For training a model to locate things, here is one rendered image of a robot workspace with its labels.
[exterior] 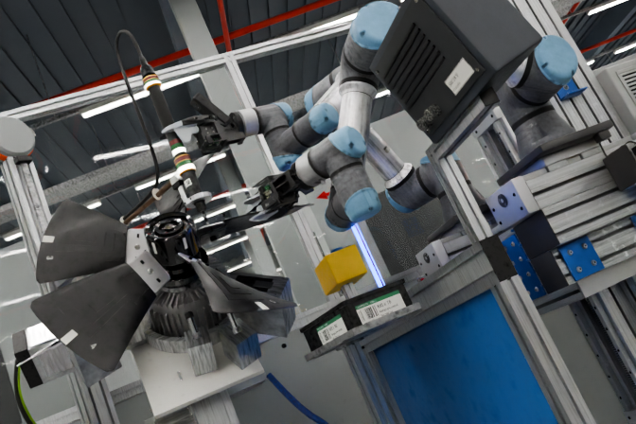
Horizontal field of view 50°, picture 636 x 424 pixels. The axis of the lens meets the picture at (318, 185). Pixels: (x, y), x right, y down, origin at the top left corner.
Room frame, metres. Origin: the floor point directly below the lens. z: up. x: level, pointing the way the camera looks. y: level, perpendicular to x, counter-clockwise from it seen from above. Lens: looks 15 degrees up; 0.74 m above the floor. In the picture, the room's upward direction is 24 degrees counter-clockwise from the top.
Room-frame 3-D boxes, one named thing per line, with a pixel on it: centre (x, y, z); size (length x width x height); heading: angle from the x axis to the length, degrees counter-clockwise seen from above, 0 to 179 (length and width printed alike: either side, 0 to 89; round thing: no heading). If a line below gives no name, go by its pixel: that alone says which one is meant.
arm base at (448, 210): (2.16, -0.39, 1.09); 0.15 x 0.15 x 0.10
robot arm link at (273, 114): (1.76, 0.04, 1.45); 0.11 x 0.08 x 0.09; 119
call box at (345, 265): (2.01, 0.04, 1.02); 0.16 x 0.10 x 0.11; 19
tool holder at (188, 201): (1.62, 0.29, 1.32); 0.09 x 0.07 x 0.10; 54
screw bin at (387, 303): (1.52, 0.04, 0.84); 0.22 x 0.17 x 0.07; 34
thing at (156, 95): (1.62, 0.29, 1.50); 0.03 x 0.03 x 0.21
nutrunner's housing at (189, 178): (1.62, 0.29, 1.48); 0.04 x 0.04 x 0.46
